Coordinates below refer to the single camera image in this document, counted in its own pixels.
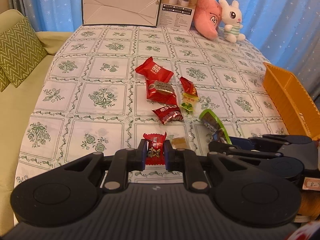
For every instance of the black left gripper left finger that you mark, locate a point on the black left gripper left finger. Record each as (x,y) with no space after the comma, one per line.
(121,164)

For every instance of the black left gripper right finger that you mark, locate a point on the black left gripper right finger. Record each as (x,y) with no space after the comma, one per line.
(187,162)

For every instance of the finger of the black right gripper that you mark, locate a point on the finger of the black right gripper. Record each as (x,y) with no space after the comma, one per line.
(267,159)
(270,142)

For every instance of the small red candy packet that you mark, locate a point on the small red candy packet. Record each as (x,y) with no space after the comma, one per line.
(155,152)

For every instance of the green edged silver snack packet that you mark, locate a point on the green edged silver snack packet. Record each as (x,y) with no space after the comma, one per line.
(216,127)

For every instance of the right hand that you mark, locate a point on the right hand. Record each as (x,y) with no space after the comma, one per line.
(309,208)

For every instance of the clear wrapped brown pastry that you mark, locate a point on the clear wrapped brown pastry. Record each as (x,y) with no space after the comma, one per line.
(178,142)

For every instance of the orange plastic basket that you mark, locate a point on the orange plastic basket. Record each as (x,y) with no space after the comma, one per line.
(297,110)

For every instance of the dark red snack packet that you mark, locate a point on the dark red snack packet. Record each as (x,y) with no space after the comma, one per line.
(168,113)

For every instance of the yellow green candy packet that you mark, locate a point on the yellow green candy packet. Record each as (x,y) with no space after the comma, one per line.
(189,102)

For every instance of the red gold label snack packet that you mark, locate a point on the red gold label snack packet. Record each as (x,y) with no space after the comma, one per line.
(160,92)

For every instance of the floral green white tablecloth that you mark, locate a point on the floral green white tablecloth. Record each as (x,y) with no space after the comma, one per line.
(93,100)

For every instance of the red gold candy packet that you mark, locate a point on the red gold candy packet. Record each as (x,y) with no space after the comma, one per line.
(188,87)

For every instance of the red pillow snack packet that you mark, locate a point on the red pillow snack packet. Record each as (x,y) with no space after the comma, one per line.
(152,71)

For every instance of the blue star curtain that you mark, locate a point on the blue star curtain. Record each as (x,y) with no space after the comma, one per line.
(286,32)

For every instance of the yellow green sofa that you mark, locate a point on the yellow green sofa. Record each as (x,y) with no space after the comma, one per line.
(17,104)

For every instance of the white bunny plush toy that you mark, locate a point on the white bunny plush toy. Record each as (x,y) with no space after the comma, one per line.
(231,16)

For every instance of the pink plush toy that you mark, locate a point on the pink plush toy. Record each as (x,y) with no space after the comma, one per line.
(207,17)

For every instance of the white flat envelope box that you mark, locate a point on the white flat envelope box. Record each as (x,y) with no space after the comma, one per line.
(120,12)

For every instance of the green zigzag cushion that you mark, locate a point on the green zigzag cushion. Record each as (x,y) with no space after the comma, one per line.
(21,52)

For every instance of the brown white product box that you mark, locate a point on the brown white product box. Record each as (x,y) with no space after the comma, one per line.
(177,14)

